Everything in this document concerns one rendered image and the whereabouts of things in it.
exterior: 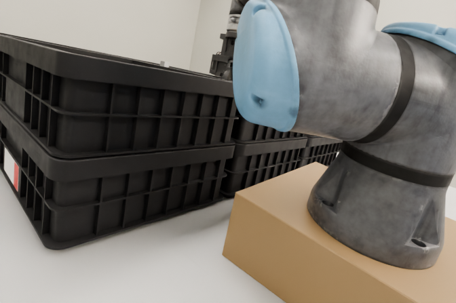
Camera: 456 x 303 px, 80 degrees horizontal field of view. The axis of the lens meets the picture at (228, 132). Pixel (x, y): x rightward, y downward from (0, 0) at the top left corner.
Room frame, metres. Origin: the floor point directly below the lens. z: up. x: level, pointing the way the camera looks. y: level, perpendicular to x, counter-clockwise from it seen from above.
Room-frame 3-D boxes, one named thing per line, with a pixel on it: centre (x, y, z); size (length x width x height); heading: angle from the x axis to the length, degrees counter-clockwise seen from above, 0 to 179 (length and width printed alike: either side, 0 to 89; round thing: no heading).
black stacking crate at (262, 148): (0.73, 0.03, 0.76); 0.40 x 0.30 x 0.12; 50
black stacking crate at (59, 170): (0.50, 0.22, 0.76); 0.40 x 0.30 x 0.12; 50
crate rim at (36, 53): (0.50, 0.22, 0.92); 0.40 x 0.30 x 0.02; 50
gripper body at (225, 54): (0.77, 0.03, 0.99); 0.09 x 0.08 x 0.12; 55
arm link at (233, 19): (0.77, 0.02, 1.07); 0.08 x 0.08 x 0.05
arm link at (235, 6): (0.77, 0.02, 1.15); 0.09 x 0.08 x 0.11; 11
